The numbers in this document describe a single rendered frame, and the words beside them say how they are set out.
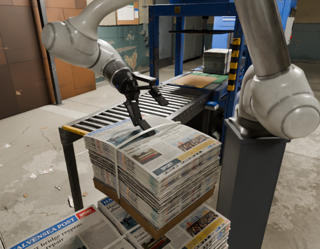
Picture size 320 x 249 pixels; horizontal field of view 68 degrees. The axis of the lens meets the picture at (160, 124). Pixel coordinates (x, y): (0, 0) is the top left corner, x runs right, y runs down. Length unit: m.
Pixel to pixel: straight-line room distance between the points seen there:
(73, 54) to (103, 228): 0.54
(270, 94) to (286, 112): 0.07
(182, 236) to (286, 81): 0.54
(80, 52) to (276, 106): 0.60
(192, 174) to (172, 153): 0.08
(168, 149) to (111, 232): 0.31
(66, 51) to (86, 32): 0.08
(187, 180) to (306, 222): 1.65
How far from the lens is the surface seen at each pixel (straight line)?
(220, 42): 4.73
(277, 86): 0.75
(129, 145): 0.73
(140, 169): 0.65
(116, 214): 0.86
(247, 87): 0.96
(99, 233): 0.81
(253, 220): 1.27
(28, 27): 4.54
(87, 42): 0.79
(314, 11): 9.65
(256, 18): 0.73
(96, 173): 0.93
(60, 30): 0.77
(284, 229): 2.13
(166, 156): 0.69
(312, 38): 9.66
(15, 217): 2.30
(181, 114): 1.76
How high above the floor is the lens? 1.42
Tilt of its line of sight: 24 degrees down
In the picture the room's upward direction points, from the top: straight up
